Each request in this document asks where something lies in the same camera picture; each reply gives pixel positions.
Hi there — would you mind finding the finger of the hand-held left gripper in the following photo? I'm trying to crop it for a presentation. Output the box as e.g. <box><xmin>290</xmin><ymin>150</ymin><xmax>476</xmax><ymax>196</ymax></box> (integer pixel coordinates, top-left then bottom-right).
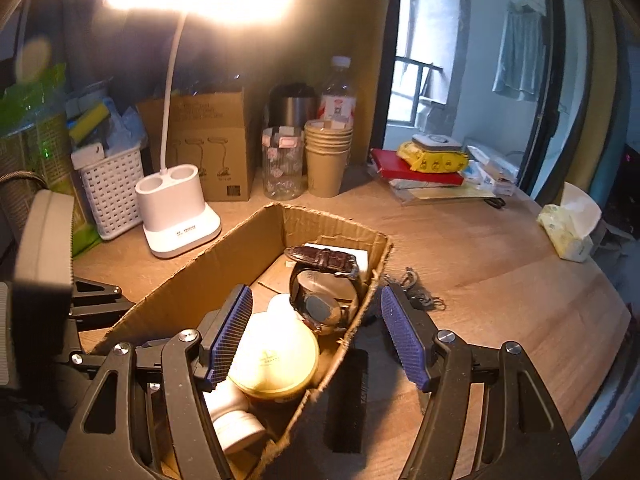
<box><xmin>70</xmin><ymin>281</ymin><xmax>137</xmax><ymax>331</ymax></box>
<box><xmin>54</xmin><ymin>347</ymin><xmax>108</xmax><ymax>378</ymax></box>

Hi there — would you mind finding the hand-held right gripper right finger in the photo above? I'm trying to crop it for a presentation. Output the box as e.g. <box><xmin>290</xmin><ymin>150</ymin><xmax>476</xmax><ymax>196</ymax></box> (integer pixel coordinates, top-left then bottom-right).
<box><xmin>380</xmin><ymin>285</ymin><xmax>583</xmax><ymax>480</ymax></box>

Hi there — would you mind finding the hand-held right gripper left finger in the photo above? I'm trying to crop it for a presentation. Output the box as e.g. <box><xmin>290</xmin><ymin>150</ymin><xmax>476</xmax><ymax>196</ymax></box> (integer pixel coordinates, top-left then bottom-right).
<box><xmin>57</xmin><ymin>284</ymin><xmax>256</xmax><ymax>480</ymax></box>

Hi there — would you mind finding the bunch of keys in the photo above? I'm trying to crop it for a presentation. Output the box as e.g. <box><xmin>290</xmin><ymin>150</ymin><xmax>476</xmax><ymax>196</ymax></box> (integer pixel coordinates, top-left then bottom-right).
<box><xmin>394</xmin><ymin>266</ymin><xmax>447</xmax><ymax>312</ymax></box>

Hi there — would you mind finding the yellow lid jar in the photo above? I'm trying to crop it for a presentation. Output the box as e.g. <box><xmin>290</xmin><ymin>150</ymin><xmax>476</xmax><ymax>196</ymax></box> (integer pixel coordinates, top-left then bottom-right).
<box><xmin>227</xmin><ymin>310</ymin><xmax>321</xmax><ymax>403</ymax></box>

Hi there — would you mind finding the white pill bottle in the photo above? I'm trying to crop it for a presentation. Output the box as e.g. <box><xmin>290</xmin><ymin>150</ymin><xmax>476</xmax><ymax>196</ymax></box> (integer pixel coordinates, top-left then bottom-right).
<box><xmin>202</xmin><ymin>292</ymin><xmax>306</xmax><ymax>456</ymax></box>

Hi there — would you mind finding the brown strap wristwatch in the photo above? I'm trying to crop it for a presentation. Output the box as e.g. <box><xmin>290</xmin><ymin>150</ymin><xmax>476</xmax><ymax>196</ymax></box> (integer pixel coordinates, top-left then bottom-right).
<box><xmin>284</xmin><ymin>245</ymin><xmax>368</xmax><ymax>336</ymax></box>

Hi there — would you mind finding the white perforated plastic basket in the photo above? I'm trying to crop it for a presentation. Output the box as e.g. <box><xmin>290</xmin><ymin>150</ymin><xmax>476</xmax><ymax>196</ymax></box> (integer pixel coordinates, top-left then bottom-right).
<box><xmin>71</xmin><ymin>142</ymin><xmax>146</xmax><ymax>241</ymax></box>

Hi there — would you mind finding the white desk lamp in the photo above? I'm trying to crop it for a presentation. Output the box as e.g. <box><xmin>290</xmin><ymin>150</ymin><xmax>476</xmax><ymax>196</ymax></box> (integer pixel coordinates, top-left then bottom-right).
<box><xmin>97</xmin><ymin>0</ymin><xmax>296</xmax><ymax>260</ymax></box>

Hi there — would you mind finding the clear plastic folder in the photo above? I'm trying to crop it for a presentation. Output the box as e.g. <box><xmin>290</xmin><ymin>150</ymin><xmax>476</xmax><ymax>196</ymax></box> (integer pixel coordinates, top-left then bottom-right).
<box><xmin>390</xmin><ymin>179</ymin><xmax>501</xmax><ymax>207</ymax></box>

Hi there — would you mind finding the green transparent plastic bag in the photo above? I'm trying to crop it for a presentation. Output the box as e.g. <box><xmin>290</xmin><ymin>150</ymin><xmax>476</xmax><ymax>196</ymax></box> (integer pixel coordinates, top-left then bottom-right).
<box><xmin>0</xmin><ymin>62</ymin><xmax>76</xmax><ymax>196</ymax></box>

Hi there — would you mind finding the yellow sponge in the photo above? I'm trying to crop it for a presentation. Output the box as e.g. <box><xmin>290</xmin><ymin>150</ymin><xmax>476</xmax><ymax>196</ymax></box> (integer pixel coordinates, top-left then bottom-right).
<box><xmin>68</xmin><ymin>101</ymin><xmax>111</xmax><ymax>143</ymax></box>

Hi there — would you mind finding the blue plastic wrap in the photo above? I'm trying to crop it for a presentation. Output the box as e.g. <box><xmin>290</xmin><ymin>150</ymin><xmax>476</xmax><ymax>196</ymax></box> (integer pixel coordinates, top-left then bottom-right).
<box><xmin>107</xmin><ymin>107</ymin><xmax>147</xmax><ymax>150</ymax></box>

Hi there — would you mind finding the red book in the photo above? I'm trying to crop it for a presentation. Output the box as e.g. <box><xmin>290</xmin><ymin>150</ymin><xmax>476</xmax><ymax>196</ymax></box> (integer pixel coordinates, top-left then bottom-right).
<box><xmin>371</xmin><ymin>148</ymin><xmax>465</xmax><ymax>187</ymax></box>

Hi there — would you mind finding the floral glass jar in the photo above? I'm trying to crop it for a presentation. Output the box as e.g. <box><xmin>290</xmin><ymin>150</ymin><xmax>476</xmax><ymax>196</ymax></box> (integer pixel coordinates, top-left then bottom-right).
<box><xmin>261</xmin><ymin>126</ymin><xmax>306</xmax><ymax>200</ymax></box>

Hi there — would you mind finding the yellow snack packet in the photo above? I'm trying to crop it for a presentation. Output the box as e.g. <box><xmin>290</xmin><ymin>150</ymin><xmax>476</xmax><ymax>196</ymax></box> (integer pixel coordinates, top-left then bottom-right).
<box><xmin>396</xmin><ymin>141</ymin><xmax>470</xmax><ymax>173</ymax></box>

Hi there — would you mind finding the stack of papers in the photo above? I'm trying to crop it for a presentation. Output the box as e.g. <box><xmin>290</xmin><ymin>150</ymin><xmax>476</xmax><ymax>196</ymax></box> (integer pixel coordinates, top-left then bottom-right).
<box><xmin>462</xmin><ymin>145</ymin><xmax>518</xmax><ymax>197</ymax></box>

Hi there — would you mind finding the cardboard lamp packaging box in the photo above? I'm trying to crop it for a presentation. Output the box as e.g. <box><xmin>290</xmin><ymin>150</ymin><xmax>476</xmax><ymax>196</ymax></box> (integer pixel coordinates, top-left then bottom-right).
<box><xmin>136</xmin><ymin>87</ymin><xmax>256</xmax><ymax>202</ymax></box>

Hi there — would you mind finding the stack of paper cups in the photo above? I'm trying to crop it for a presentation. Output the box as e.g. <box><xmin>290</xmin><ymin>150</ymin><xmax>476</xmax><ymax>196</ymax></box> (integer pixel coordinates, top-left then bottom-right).
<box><xmin>304</xmin><ymin>119</ymin><xmax>354</xmax><ymax>198</ymax></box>

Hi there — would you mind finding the yellow tissue pack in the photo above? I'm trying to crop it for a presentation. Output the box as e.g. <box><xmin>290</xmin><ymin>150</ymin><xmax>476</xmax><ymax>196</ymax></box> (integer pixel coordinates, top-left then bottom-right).
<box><xmin>537</xmin><ymin>181</ymin><xmax>602</xmax><ymax>262</ymax></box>

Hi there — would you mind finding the white flat device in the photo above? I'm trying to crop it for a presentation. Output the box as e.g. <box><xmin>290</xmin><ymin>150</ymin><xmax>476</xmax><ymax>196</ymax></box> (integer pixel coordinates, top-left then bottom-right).
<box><xmin>411</xmin><ymin>134</ymin><xmax>462</xmax><ymax>153</ymax></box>

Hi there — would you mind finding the steel thermos flask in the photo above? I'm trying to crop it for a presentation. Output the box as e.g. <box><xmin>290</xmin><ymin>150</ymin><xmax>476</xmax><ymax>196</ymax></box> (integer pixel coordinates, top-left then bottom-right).
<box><xmin>268</xmin><ymin>82</ymin><xmax>318</xmax><ymax>131</ymax></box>

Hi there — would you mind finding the clear plastic water bottle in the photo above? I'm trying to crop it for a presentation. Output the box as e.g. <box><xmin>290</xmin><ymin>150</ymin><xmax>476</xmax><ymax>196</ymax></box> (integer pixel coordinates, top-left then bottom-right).
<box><xmin>319</xmin><ymin>56</ymin><xmax>358</xmax><ymax>128</ymax></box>

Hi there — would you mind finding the hanging light blue garment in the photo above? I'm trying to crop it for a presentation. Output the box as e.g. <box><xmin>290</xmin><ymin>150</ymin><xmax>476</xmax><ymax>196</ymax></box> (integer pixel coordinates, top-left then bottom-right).
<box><xmin>492</xmin><ymin>2</ymin><xmax>547</xmax><ymax>103</ymax></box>

